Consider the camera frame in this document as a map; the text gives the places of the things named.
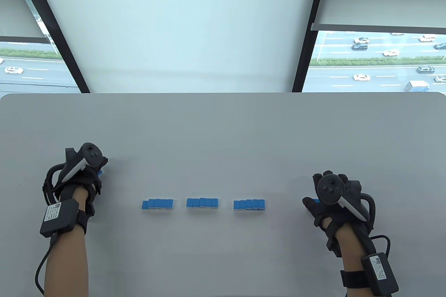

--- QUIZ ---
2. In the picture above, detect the person's left hand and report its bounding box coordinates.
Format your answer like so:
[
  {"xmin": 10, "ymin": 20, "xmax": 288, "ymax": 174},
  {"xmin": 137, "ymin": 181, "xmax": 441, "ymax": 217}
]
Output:
[{"xmin": 43, "ymin": 156, "xmax": 109, "ymax": 217}]

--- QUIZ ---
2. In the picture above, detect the person's right hand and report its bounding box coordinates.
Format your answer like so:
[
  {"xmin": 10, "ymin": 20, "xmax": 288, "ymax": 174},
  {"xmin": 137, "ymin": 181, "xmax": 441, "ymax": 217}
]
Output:
[{"xmin": 302, "ymin": 170, "xmax": 377, "ymax": 258}]

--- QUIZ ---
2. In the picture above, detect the person's right forearm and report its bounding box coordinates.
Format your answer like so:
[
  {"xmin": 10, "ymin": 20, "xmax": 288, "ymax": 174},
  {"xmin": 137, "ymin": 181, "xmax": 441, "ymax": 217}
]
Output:
[{"xmin": 335, "ymin": 226, "xmax": 386, "ymax": 297}]

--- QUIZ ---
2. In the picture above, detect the person's left forearm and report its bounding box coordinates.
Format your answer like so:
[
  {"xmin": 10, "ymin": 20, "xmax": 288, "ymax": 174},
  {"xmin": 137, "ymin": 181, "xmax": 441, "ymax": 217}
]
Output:
[{"xmin": 44, "ymin": 186, "xmax": 90, "ymax": 297}]

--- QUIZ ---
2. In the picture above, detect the black white handheld controller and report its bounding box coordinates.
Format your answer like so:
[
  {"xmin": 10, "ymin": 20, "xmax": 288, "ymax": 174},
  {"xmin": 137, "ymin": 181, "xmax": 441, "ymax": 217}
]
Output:
[
  {"xmin": 44, "ymin": 142, "xmax": 103, "ymax": 203},
  {"xmin": 316, "ymin": 174, "xmax": 377, "ymax": 222}
]

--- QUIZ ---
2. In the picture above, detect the wide white roller blind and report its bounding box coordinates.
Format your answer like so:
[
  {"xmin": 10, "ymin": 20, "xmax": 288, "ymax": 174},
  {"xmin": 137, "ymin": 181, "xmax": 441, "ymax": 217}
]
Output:
[{"xmin": 31, "ymin": 0, "xmax": 321, "ymax": 93}]

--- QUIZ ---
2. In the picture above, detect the black window frame pillar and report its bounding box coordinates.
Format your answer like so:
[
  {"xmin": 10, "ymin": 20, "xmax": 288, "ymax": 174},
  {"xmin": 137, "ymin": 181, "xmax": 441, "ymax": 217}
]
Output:
[
  {"xmin": 14, "ymin": 0, "xmax": 92, "ymax": 94},
  {"xmin": 292, "ymin": 0, "xmax": 331, "ymax": 93}
]

